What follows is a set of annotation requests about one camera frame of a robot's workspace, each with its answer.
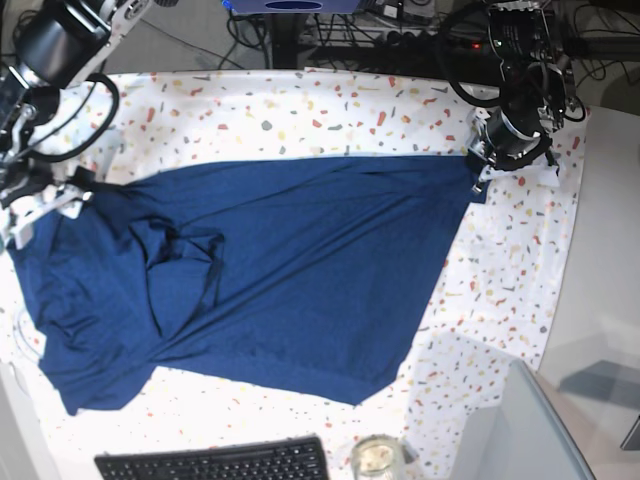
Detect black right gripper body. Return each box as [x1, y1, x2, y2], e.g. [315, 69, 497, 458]
[1, 164, 95, 209]

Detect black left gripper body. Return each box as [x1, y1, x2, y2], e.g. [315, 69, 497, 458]
[467, 109, 553, 172]

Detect dark blue t-shirt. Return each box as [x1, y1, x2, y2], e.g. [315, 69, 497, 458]
[8, 156, 475, 414]

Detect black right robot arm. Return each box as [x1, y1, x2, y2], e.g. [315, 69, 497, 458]
[1, 1, 154, 209]

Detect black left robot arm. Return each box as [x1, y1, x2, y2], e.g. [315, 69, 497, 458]
[435, 1, 587, 172]

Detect black power strip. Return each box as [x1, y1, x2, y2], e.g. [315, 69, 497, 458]
[304, 25, 491, 54]

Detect terrazzo patterned table cloth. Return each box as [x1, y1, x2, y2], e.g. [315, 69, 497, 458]
[1, 69, 586, 479]

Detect blue box with oval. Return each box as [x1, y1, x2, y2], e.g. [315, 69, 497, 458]
[221, 0, 361, 14]

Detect clear glass jar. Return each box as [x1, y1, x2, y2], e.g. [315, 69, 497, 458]
[351, 435, 406, 480]

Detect black computer keyboard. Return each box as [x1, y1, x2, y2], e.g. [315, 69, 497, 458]
[94, 436, 329, 480]

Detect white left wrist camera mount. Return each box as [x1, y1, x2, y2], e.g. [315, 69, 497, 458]
[464, 112, 564, 196]

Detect coiled white cable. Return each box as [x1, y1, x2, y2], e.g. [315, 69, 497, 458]
[12, 309, 41, 364]

